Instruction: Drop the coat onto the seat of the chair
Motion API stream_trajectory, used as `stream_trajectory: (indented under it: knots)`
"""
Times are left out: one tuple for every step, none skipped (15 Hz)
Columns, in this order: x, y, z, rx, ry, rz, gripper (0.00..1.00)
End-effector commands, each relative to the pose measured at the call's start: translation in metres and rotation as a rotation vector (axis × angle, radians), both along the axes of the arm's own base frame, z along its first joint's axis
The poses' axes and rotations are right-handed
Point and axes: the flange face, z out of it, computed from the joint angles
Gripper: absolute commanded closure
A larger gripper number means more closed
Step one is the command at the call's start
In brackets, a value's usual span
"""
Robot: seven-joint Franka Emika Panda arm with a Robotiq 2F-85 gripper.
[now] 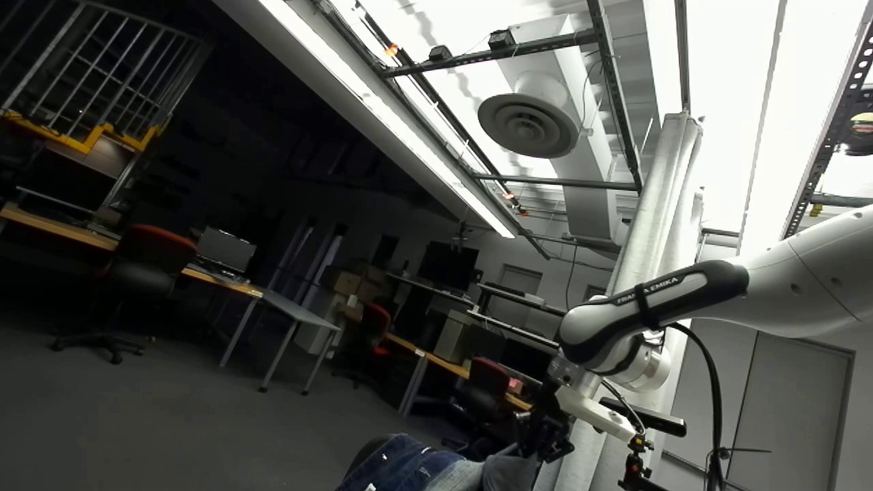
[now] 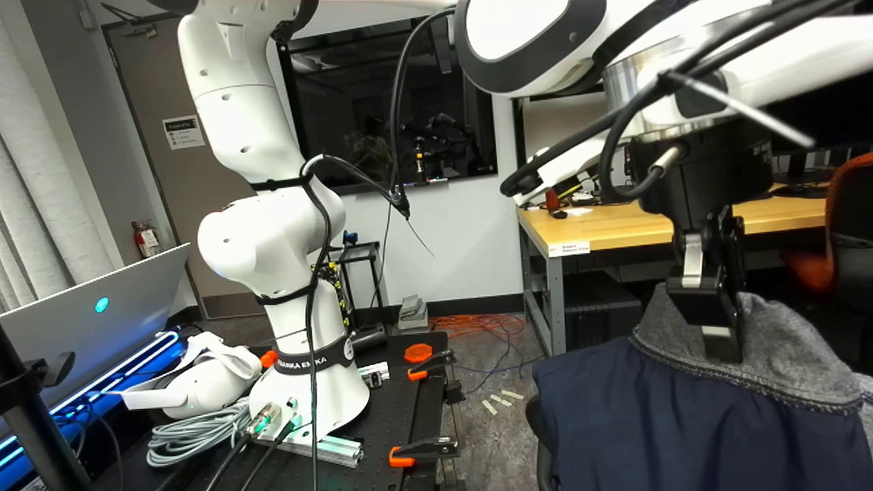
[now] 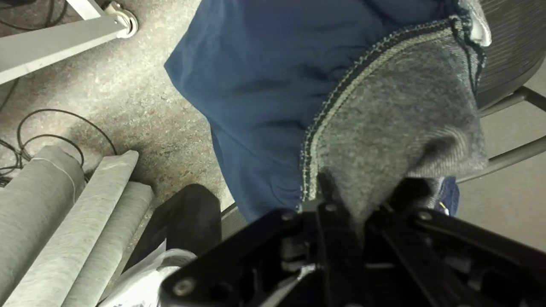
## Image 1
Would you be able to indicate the grey box on desk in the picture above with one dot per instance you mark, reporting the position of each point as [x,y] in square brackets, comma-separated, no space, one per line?
[224,253]

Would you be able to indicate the small red office chair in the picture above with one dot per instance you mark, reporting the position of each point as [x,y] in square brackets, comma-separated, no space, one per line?
[379,324]

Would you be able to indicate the black ceiling truss bar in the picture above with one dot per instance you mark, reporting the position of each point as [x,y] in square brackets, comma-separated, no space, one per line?
[491,57]

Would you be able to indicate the white window grid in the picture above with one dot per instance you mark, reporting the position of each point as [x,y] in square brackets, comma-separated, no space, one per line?
[98,69]

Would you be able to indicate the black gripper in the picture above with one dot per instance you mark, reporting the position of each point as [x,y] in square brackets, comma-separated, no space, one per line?
[546,434]

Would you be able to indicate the perforated metal ceiling rail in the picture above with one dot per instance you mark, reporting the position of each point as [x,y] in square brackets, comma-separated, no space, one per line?
[832,118]

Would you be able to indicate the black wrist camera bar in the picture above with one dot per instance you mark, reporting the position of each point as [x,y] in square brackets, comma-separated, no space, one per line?
[651,422]

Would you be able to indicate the black office chair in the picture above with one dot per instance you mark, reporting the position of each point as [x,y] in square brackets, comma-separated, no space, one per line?
[151,254]

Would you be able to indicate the bright ceiling light panel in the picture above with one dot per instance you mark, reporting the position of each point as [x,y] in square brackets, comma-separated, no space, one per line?
[738,110]

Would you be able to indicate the black computer monitor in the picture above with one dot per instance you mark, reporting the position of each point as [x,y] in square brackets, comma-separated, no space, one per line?
[447,267]

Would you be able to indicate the blue denim jeans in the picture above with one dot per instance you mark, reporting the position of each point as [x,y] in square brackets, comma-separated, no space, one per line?
[409,464]

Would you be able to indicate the yellow-edged desk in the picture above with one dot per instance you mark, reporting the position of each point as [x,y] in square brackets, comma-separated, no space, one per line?
[426,358]

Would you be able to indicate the long fluorescent ceiling light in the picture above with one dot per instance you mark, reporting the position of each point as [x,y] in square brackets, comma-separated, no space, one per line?
[390,118]

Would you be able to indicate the black clamp with red knob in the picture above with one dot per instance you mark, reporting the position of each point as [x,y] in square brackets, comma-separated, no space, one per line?
[640,464]

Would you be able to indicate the round ceiling air diffuser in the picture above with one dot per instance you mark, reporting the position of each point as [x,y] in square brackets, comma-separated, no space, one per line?
[528,125]

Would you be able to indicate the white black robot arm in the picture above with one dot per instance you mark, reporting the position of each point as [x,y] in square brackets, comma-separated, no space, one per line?
[799,273]

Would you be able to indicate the red cushioned office chair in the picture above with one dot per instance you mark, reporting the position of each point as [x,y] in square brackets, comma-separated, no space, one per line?
[491,378]

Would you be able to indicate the beige computer box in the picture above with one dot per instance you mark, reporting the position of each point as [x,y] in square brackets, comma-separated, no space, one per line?
[454,333]

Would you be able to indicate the grey door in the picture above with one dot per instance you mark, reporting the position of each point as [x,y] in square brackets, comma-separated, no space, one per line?
[791,418]

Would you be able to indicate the yellow metal rack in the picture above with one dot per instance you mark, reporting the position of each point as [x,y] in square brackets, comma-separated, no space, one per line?
[83,138]

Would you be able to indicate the white ceiling duct pipe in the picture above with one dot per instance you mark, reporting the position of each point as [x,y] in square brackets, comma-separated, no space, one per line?
[659,200]

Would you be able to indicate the long wood-edged desk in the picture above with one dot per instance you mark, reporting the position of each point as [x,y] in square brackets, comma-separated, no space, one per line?
[274,303]

